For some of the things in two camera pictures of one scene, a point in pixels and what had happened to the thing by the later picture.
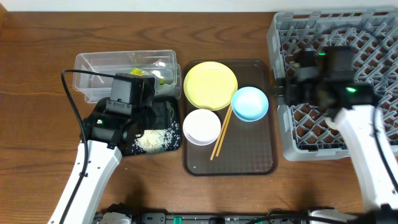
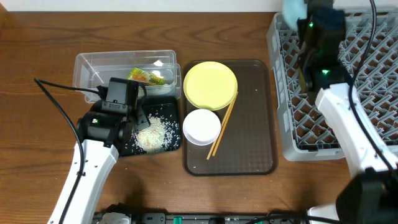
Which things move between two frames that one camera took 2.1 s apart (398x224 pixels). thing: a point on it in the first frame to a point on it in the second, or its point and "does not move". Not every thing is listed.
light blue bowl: x=249 y=104 to x=293 y=9
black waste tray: x=154 y=140 does not move
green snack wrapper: x=140 y=73 does not move
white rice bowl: x=201 y=127 does not move
